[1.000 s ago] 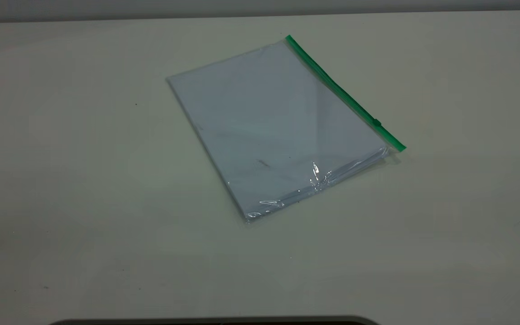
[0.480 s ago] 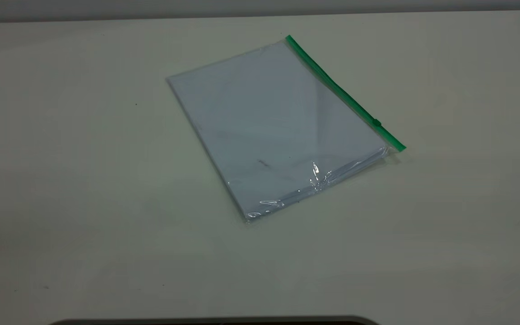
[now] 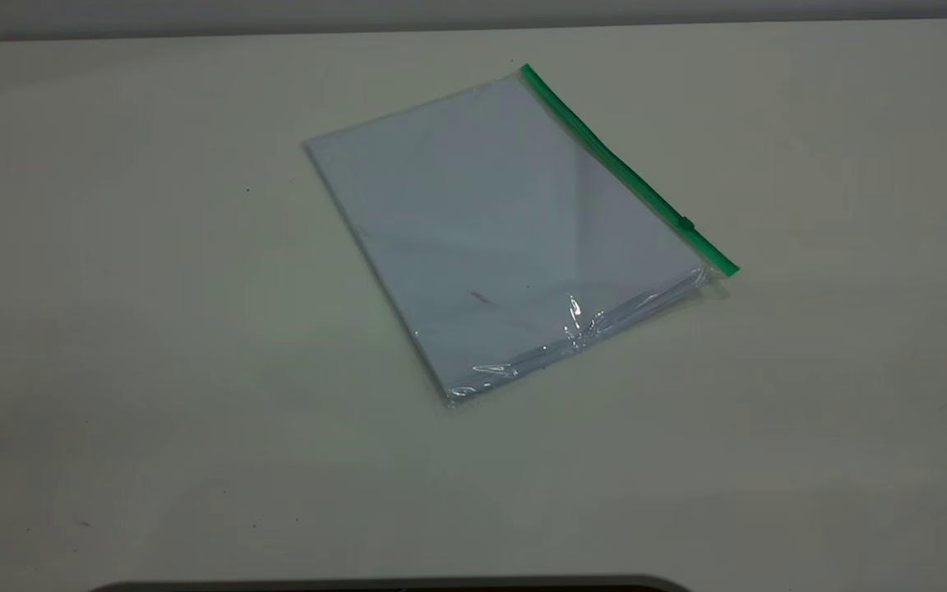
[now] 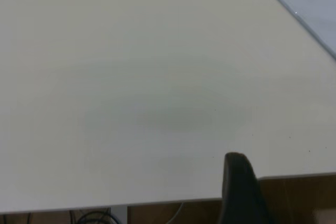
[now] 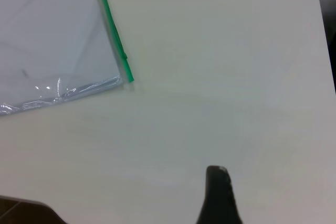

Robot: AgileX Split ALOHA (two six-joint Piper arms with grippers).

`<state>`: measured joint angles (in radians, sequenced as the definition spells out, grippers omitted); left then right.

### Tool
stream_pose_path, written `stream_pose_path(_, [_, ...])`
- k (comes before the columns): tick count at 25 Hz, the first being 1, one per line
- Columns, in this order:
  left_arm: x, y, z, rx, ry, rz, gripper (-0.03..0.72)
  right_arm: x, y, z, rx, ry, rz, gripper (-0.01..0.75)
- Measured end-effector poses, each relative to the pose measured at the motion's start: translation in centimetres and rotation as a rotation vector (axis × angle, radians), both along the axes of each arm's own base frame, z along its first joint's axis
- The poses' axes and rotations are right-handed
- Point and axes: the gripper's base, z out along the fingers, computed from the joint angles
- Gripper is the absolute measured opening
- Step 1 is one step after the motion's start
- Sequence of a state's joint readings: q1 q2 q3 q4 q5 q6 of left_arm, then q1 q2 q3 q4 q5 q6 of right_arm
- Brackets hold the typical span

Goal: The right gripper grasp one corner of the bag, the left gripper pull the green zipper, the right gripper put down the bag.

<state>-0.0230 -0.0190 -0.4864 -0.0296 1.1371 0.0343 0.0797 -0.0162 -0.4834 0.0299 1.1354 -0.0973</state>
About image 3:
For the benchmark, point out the clear zip bag green zipper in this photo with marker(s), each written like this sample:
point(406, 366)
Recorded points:
point(506, 222)

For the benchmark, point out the green zipper slider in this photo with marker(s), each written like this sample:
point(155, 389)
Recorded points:
point(687, 223)

